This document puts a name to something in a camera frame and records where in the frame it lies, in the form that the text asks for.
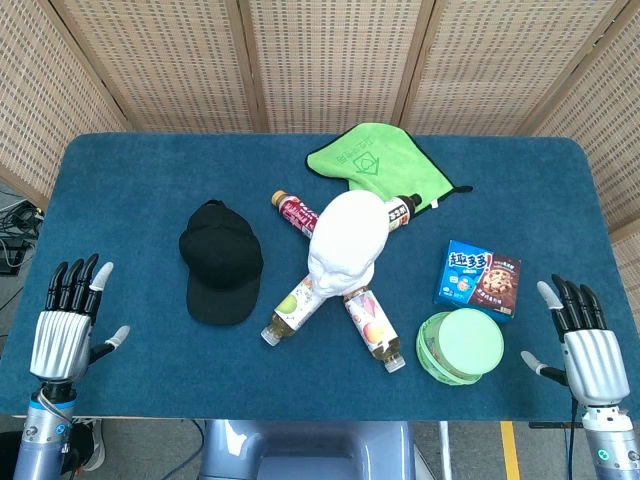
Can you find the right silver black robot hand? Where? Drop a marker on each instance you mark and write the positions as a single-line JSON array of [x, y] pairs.
[[595, 360]]

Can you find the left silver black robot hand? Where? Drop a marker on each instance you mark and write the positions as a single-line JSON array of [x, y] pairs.
[[60, 340]]

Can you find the black baseball cap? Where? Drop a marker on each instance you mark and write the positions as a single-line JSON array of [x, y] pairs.
[[220, 260]]

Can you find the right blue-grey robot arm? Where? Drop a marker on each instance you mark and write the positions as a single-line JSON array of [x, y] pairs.
[[610, 450]]

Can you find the white foam mannequin head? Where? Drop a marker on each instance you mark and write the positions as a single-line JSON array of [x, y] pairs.
[[350, 235]]

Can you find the black power adapter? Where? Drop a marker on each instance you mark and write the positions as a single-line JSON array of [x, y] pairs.
[[11, 256]]

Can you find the black white sneaker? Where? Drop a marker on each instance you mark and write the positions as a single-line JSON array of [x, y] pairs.
[[92, 445]]

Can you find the yellow floor tape strip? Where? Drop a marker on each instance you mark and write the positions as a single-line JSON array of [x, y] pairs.
[[510, 450]]

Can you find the green round lidded container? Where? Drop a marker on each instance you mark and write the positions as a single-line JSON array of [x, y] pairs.
[[465, 345]]

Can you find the blue cookie box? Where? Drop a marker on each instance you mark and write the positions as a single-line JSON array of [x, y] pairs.
[[475, 280]]

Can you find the white table leg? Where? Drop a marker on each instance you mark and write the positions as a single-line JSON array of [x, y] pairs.
[[444, 450]]

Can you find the blue felt table cover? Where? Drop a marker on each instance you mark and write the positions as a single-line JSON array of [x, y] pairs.
[[150, 165]]

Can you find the peach label tea bottle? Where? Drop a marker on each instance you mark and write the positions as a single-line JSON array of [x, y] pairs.
[[372, 330]]

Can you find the green apple label tea bottle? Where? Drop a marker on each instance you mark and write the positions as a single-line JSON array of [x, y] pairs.
[[292, 312]]

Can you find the dark label tea bottle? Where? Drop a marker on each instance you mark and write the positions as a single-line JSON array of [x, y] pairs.
[[400, 212]]

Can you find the blue-grey robot torso base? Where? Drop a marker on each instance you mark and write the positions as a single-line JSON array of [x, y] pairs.
[[300, 450]]

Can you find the red label drink bottle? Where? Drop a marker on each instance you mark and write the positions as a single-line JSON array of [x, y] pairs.
[[295, 215]]

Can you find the green microfiber cloth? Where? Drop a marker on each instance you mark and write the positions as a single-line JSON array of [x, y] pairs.
[[380, 155]]

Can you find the woven wooden folding screen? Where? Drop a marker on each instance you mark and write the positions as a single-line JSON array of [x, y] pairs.
[[330, 60]]

